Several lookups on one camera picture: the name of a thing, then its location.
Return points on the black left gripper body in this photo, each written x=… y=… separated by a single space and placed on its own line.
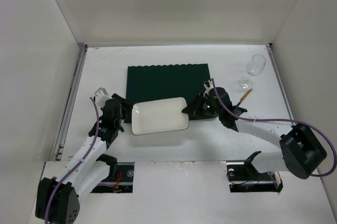
x=124 y=109

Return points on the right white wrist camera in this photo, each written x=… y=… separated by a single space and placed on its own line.
x=208 y=86

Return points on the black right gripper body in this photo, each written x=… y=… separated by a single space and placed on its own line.
x=196 y=107

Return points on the left aluminium rail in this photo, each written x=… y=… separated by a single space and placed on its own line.
x=61 y=137

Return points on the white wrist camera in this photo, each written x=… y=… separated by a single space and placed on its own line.
x=208 y=86
x=101 y=96

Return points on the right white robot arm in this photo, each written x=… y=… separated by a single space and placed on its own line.
x=300 y=152

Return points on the dark green cloth placemat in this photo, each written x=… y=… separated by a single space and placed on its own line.
x=155 y=82

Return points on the clear wine glass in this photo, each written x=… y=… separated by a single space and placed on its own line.
x=254 y=67

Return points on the gold knife dark handle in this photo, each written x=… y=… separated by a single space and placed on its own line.
x=244 y=97

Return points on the white rectangular plate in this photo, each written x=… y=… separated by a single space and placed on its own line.
x=159 y=116

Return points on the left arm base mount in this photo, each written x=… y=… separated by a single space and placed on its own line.
x=120 y=177

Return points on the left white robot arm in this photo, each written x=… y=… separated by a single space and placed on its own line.
x=58 y=198

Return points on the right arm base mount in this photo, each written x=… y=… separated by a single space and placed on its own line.
x=243 y=177

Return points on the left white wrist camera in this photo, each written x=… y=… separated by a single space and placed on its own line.
x=101 y=96

